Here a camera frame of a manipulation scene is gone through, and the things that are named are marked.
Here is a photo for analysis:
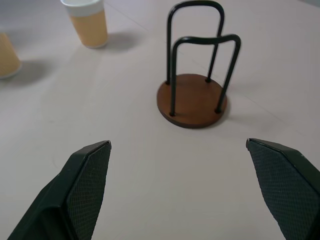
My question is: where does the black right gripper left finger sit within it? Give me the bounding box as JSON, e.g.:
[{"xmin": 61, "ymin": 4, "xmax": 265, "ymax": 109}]
[{"xmin": 6, "ymin": 140, "xmax": 112, "ymax": 240}]

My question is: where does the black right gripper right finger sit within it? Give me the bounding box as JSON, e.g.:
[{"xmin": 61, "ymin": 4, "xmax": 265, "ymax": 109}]
[{"xmin": 245, "ymin": 137, "xmax": 320, "ymax": 240}]

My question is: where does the white paper cup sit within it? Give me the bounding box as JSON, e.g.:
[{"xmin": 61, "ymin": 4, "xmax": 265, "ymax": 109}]
[{"xmin": 0, "ymin": 31, "xmax": 23, "ymax": 80}]

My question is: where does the ribbed tan paper cup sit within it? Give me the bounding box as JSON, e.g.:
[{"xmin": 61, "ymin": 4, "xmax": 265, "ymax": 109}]
[{"xmin": 59, "ymin": 0, "xmax": 109, "ymax": 49}]

